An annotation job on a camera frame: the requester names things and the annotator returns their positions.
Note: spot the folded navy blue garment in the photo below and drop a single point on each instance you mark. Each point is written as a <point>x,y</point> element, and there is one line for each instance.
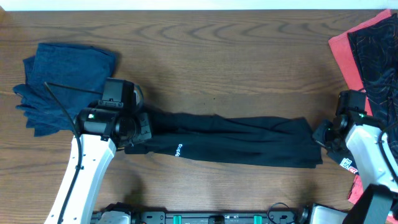
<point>61,80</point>

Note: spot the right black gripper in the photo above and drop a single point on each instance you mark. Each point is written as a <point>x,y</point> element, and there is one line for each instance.
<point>319,136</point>

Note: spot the black garment with logo tag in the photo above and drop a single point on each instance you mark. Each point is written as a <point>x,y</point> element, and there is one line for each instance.
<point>345,160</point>

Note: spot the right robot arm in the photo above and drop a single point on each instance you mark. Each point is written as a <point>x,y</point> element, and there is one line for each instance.
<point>363,141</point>

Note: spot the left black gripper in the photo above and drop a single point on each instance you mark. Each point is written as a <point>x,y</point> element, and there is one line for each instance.
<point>146,132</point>

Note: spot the black mounting rail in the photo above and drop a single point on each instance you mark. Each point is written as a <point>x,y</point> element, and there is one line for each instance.
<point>211,217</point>

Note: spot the red garment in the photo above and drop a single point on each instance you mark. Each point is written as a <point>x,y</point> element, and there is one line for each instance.
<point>342,53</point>

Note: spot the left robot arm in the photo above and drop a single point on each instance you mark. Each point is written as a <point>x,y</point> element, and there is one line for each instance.
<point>114,122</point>

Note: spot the black t-shirt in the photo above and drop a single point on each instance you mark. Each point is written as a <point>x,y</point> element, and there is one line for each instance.
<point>261,141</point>

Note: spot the black patterned garment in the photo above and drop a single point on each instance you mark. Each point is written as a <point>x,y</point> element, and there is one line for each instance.
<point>375,53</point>

